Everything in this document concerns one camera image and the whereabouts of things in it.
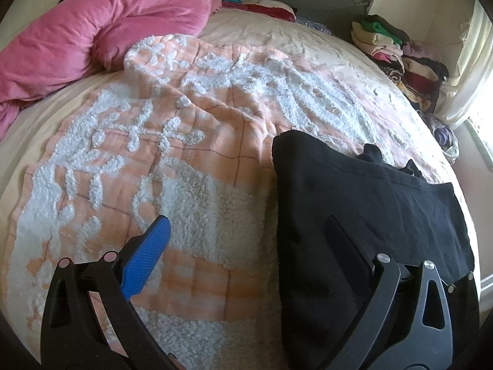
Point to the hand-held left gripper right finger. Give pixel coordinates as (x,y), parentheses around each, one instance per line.
(348,250)

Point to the grey knitted cloth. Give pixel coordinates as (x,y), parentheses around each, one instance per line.
(314,26)

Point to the red and cream pillow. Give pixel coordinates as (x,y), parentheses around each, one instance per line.
(262,8)

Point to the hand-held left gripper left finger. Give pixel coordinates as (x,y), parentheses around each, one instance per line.
(148,254)

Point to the pink quilt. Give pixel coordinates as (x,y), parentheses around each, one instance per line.
(96,34)

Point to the pile of folded clothes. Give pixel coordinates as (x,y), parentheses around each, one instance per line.
(400,57)

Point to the cream curtain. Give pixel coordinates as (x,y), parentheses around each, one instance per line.
(468,69)

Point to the black sweater with orange patches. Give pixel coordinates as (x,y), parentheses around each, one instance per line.
(346,185)

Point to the orange blanket with white tufts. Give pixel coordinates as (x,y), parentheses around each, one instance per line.
(173,142)

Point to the white bag of clothes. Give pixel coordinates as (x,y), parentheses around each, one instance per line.
(445,137)

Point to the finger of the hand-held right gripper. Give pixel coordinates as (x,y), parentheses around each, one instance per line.
(466,308)

